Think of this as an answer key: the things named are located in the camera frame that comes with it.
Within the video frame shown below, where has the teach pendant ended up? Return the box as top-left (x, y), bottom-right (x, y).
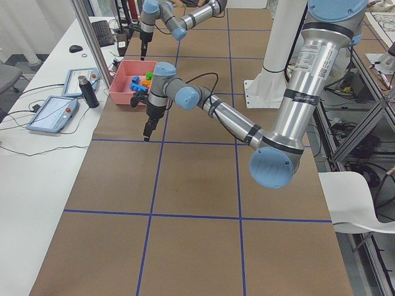
top-left (26, 96), bottom-right (80, 133)
top-left (61, 67), bottom-right (102, 97)

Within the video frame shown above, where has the aluminium frame post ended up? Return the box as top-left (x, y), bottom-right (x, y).
top-left (70, 0), bottom-right (112, 89)

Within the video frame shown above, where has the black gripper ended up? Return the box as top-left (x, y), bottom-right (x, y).
top-left (139, 31), bottom-right (153, 60)
top-left (143, 103), bottom-right (166, 142)

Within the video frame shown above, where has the white chair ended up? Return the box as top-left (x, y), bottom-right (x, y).
top-left (318, 171), bottom-right (394, 234)

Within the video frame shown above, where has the pink plastic box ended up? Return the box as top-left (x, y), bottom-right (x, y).
top-left (109, 60), bottom-right (157, 105)

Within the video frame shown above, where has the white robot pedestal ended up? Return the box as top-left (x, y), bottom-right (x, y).
top-left (244, 0), bottom-right (307, 109)

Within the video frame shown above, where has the green double-stud block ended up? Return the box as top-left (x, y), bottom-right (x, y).
top-left (146, 72), bottom-right (154, 80)

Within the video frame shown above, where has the black computer mouse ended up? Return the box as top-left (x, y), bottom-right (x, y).
top-left (69, 44), bottom-right (83, 53)

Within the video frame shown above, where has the black water bottle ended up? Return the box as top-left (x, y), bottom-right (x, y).
top-left (78, 75), bottom-right (99, 109)

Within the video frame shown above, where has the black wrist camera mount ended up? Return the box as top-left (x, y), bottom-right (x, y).
top-left (130, 92), bottom-right (149, 108)

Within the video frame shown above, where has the black keyboard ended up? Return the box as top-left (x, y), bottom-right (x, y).
top-left (91, 20), bottom-right (115, 47)

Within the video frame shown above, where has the long blue studded block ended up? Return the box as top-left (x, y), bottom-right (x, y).
top-left (130, 82), bottom-right (149, 93)

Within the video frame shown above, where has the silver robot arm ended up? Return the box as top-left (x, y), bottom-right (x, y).
top-left (143, 1), bottom-right (367, 189)
top-left (139, 0), bottom-right (227, 60)

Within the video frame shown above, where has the far teach pendant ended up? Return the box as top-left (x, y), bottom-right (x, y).
top-left (61, 67), bottom-right (102, 97)

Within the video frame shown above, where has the orange sloped block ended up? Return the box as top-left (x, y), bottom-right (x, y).
top-left (141, 80), bottom-right (151, 88)

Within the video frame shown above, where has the near teach pendant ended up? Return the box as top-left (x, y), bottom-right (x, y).
top-left (26, 96), bottom-right (80, 133)

